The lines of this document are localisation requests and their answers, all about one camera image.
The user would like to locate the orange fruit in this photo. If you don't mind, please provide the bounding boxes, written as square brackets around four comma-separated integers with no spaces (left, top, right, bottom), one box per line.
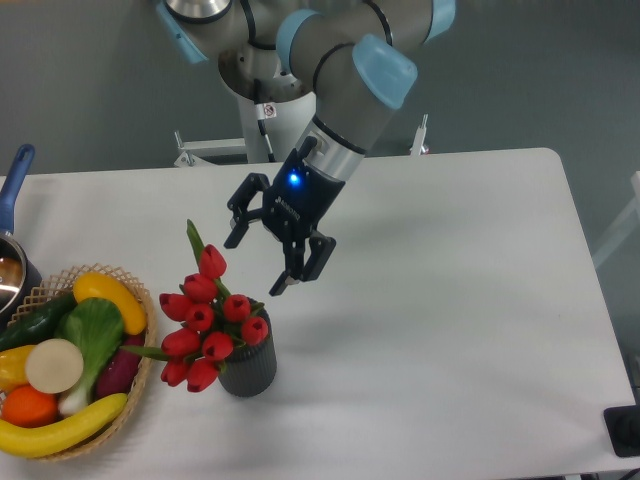
[1,385,58,428]

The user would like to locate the yellow bell pepper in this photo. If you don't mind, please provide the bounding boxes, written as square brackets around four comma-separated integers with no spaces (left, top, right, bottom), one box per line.
[0,345,35,393]

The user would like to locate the blue handled saucepan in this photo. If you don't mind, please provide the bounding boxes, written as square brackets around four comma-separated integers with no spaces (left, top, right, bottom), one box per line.
[1,144,42,331]

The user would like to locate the green bok choy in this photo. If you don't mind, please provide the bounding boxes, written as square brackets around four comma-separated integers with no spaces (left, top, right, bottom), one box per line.
[55,298,124,417]

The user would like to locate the white frame at right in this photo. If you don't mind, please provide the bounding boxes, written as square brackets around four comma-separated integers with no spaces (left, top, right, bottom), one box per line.
[591,171,639,270]

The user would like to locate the yellow banana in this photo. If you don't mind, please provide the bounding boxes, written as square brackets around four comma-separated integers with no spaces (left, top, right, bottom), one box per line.
[1,393,128,459]

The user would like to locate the dark green cucumber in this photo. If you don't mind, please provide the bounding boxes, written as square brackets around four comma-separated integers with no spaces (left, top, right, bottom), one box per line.
[1,292,77,351]

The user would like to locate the woven wicker basket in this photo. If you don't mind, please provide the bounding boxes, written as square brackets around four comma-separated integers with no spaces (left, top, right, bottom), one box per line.
[8,264,157,461]

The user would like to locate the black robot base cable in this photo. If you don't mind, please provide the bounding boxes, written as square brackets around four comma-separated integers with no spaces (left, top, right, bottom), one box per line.
[252,77,278,164]

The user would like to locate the red tulip bouquet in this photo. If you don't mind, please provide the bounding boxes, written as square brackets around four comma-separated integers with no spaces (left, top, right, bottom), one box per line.
[119,218,270,394]

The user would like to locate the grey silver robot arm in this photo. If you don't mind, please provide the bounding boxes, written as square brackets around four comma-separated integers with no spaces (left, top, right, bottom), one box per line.
[155,1,456,296]

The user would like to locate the purple sweet potato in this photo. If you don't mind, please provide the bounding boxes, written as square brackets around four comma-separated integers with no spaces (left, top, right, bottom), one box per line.
[94,334,145,400]

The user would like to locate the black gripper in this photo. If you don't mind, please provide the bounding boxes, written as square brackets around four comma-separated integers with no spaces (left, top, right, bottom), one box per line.
[224,148,345,296]

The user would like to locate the black device at edge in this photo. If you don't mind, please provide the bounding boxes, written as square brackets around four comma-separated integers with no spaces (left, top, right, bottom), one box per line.
[603,405,639,458]

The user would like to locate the dark grey ribbed vase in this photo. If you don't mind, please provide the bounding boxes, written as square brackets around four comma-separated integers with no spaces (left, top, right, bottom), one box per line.
[217,294,277,397]

